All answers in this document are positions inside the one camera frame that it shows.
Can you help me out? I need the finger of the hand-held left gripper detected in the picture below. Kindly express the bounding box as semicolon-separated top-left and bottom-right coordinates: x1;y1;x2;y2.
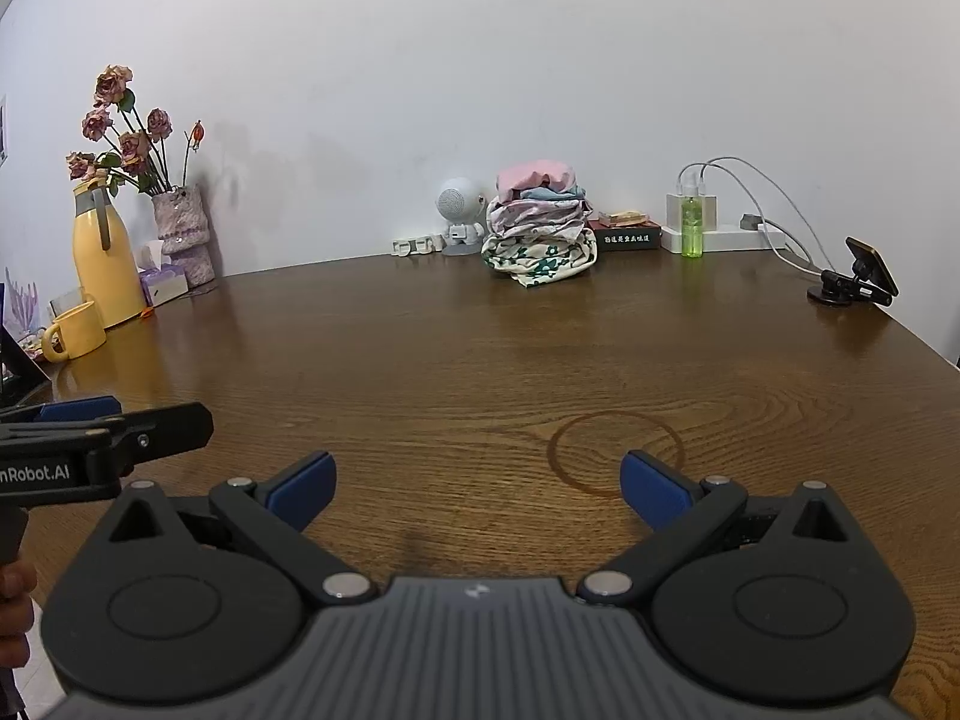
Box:
0;395;125;430
0;403;215;470

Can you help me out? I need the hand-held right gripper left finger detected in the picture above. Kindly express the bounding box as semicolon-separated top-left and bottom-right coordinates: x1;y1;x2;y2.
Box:
109;451;380;605

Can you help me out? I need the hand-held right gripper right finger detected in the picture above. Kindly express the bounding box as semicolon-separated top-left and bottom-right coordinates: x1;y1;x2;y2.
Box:
576;450;852;605

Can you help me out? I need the pink and blue mesh garment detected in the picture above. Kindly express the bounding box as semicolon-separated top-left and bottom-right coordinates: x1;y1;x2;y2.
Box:
495;159;587;203

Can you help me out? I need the person's left hand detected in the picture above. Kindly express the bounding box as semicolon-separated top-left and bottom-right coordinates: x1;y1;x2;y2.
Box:
0;558;40;670

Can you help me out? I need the yellow mug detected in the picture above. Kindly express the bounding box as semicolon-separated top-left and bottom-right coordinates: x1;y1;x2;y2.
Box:
41;301;109;362

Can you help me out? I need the purple floral card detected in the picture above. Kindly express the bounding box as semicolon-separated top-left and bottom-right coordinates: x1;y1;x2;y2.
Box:
0;265;47;362

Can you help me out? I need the purple tissue box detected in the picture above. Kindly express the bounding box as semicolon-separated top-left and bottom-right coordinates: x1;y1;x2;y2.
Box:
137;240;191;308

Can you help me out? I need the yellow thermos jug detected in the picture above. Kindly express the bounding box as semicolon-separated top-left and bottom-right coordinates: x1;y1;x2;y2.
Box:
71;178;148;329

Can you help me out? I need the black box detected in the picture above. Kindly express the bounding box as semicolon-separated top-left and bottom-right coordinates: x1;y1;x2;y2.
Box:
585;219;663;253

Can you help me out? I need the folded green floral garment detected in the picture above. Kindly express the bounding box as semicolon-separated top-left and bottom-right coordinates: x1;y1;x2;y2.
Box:
481;229;599;288

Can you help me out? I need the white power strip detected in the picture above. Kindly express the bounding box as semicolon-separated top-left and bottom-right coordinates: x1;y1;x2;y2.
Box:
660;221;808;254

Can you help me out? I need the white letter ornament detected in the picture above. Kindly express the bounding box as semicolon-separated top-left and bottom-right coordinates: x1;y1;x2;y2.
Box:
391;234;448;260

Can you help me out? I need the dried rose bouquet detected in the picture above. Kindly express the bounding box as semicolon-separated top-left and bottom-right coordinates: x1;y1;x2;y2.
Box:
66;64;205;196

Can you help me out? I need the white charger block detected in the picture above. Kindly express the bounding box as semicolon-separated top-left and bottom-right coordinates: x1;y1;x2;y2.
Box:
666;191;718;232

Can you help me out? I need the folded purple floral garment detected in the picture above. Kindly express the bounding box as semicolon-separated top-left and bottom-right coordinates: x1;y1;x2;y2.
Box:
486;197;593;242

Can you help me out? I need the black phone holder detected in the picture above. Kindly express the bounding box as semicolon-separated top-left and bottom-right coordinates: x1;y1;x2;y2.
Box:
806;236;900;308

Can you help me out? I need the white robot figure speaker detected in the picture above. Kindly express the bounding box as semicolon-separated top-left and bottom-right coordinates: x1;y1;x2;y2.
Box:
435;177;488;258

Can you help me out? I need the black picture frame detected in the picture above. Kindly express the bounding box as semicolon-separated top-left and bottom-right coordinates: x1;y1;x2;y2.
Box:
0;322;53;404

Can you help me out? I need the grey charging cable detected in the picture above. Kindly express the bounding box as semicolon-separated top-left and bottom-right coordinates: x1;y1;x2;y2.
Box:
697;156;826;271
677;162;824;275

